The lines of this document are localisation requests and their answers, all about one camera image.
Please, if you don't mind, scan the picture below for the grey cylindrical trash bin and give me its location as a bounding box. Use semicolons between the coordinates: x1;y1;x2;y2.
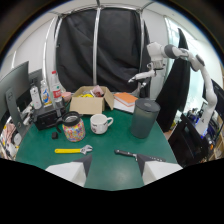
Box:
130;98;161;140

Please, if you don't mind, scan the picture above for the black side table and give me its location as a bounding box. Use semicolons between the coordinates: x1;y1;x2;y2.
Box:
167;113;211;168

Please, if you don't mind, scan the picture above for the colourful patterned jar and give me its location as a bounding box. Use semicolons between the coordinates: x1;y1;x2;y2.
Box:
61;111;87;143

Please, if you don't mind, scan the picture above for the white ceramic mug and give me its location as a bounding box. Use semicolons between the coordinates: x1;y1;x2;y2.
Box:
89;113;114;135

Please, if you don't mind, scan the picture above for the black equipment box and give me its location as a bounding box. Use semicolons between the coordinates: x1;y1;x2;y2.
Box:
32;103;68;131

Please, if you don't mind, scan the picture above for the open cardboard box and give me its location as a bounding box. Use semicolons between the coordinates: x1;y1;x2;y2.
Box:
69;85;115;116

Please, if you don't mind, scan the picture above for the orange book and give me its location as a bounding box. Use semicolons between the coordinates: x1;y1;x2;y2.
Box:
113;91;139;115

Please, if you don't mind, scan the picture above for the bottle with yellow label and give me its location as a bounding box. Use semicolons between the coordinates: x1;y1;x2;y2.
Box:
39;79;53;108

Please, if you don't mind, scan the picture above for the white spray bottle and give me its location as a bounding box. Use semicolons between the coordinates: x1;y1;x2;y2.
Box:
29;84;43;111

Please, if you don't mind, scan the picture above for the clear bottle red label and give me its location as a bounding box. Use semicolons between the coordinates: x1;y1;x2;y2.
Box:
50;70;64;104

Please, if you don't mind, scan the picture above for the grey computer monitor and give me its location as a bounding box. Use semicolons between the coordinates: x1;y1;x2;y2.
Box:
0;60;31;138

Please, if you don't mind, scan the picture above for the black curtain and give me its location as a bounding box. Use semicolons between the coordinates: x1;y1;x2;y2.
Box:
55;7;151;94

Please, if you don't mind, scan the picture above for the yellow handled adjustable wrench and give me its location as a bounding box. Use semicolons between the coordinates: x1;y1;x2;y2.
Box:
54;144;94;156

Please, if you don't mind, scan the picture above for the black handled kitchen knife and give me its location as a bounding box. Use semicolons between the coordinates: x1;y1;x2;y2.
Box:
114;149;167;163

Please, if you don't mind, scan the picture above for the metal frame pole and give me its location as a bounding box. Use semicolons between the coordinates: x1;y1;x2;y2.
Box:
92;7;102;87

